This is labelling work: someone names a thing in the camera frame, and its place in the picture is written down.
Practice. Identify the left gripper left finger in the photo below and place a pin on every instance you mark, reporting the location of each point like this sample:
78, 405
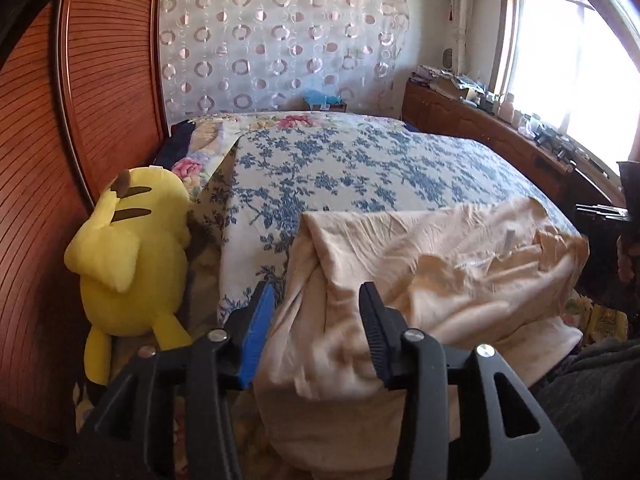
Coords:
129, 434

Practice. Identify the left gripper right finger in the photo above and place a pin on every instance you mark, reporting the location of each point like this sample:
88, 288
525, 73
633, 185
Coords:
467, 415

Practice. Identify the beige printed t-shirt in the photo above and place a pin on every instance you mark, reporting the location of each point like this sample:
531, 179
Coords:
465, 275

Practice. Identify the person's right hand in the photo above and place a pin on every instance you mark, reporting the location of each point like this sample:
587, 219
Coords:
627, 254

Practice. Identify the clutter on sideboard top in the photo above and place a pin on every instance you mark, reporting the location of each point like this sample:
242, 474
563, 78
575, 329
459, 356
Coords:
472, 94

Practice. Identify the white bottle on sideboard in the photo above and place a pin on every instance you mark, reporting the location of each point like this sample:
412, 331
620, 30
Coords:
506, 109

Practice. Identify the yellow plush toy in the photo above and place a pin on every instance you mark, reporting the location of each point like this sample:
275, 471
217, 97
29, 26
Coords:
130, 258

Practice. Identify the window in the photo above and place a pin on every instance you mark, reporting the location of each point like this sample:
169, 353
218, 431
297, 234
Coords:
566, 62

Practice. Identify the wooden sideboard cabinet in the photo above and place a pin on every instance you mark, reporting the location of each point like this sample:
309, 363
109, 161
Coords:
566, 183

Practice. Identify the floral bed quilt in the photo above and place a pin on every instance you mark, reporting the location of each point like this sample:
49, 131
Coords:
256, 175

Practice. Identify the blue item at headboard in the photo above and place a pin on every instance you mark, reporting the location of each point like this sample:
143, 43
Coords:
316, 100

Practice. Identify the wooden slatted wardrobe door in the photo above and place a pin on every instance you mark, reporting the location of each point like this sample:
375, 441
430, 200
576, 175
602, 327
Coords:
80, 101

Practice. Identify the white circle-patterned curtain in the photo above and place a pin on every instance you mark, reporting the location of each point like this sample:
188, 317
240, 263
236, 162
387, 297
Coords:
242, 56

